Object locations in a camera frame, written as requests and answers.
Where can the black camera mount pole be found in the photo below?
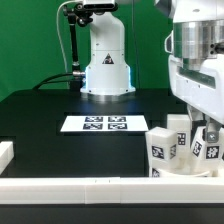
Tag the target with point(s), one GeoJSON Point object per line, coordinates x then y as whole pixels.
{"type": "Point", "coordinates": [76, 16]}

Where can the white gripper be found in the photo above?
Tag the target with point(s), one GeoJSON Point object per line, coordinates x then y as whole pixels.
{"type": "Point", "coordinates": [203, 92]}

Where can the white marker base plate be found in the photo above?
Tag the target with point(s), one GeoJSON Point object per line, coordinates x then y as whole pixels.
{"type": "Point", "coordinates": [130, 123]}

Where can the white U-shaped fence wall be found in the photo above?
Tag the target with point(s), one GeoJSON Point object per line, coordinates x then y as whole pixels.
{"type": "Point", "coordinates": [105, 190]}

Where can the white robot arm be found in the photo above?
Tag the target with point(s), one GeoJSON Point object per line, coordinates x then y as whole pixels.
{"type": "Point", "coordinates": [196, 56]}

